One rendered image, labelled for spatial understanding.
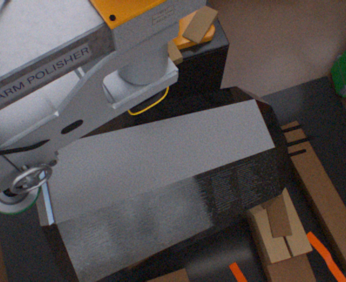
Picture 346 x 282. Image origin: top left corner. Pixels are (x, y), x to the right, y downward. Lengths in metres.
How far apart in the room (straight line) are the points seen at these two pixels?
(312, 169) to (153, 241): 1.23
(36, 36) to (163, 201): 0.99
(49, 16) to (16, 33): 0.09
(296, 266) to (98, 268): 1.16
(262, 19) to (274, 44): 0.24
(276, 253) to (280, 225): 0.16
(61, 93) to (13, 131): 0.19
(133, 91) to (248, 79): 1.66
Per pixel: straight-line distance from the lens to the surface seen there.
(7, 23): 1.17
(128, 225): 1.87
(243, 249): 2.65
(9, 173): 1.50
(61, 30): 1.12
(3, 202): 1.87
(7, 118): 1.39
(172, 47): 2.16
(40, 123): 1.36
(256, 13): 3.41
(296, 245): 2.50
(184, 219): 1.92
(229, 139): 1.90
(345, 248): 2.71
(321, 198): 2.72
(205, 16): 2.29
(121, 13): 1.10
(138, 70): 1.43
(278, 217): 2.49
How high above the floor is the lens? 2.61
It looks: 68 degrees down
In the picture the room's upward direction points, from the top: straight up
